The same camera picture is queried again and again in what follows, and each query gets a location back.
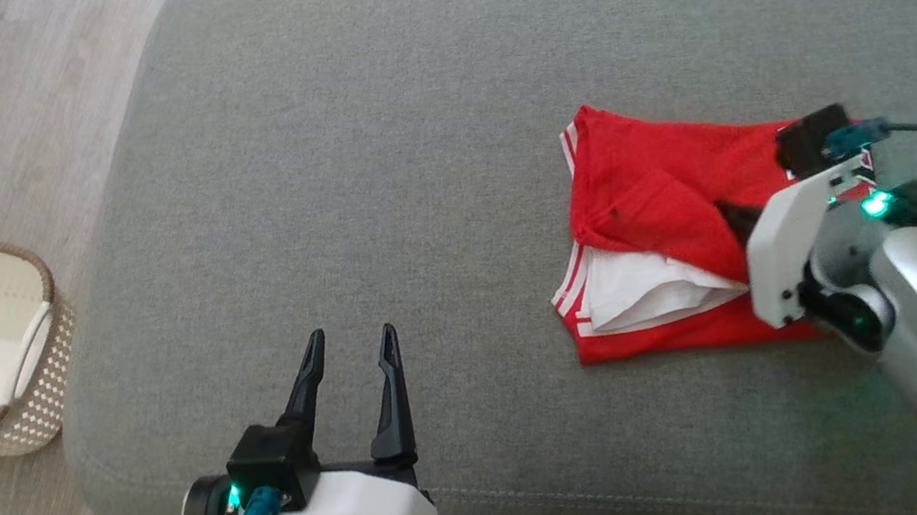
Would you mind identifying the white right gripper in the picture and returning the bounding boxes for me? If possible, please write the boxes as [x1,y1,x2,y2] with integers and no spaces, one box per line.
[708,148,898,337]

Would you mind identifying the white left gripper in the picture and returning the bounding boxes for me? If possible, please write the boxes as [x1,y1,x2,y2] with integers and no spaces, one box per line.
[155,315,441,515]

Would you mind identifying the red shirt with white sleeves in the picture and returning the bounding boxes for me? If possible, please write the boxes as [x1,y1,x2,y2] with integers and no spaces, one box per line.
[522,73,830,376]

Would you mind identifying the grey fabric sofa seat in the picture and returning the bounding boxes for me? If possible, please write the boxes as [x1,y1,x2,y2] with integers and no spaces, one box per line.
[0,0,917,515]

